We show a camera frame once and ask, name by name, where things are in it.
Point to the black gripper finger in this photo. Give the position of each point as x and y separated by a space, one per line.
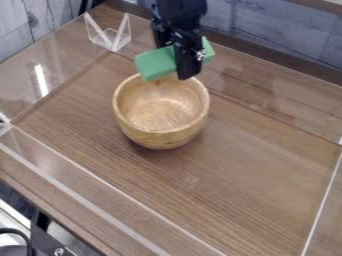
162 35
190 54

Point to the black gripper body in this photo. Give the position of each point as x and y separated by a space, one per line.
181 15

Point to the green rectangular block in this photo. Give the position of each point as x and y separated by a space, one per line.
155 64

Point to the wooden bowl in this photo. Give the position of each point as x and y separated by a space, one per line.
161 113

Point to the clear acrylic corner bracket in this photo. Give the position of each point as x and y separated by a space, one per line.
111 39

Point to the black table leg bracket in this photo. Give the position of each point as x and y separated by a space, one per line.
46 245

